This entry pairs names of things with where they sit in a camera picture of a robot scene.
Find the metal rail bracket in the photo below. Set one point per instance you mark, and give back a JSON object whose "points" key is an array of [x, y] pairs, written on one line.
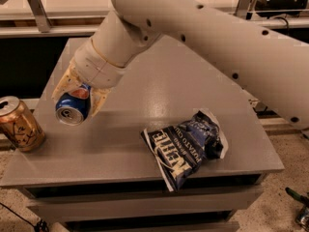
{"points": [[242, 8], [40, 16]]}

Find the blue potato chip bag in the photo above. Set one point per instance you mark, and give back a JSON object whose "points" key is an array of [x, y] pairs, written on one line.
{"points": [[181, 149]]}

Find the orange soda can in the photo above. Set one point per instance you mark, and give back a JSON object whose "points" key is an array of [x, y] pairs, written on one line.
{"points": [[19, 125]]}

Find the green handled tool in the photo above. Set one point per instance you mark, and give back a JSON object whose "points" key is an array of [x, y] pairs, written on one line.
{"points": [[302, 218]]}

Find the blue pepsi can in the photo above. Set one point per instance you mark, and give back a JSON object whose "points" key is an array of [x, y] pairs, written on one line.
{"points": [[74, 106]]}

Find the grey drawer cabinet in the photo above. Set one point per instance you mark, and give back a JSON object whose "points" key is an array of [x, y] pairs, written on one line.
{"points": [[101, 176]]}

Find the right metal rail bracket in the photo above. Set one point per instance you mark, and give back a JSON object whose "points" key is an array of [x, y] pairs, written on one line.
{"points": [[242, 8]]}

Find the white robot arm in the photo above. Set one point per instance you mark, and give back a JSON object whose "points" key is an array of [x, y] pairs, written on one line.
{"points": [[272, 67]]}

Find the left metal rail bracket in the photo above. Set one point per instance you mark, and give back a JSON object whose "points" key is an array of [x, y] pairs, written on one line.
{"points": [[40, 16]]}

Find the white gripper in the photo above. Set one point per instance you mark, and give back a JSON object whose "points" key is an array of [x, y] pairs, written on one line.
{"points": [[93, 66]]}

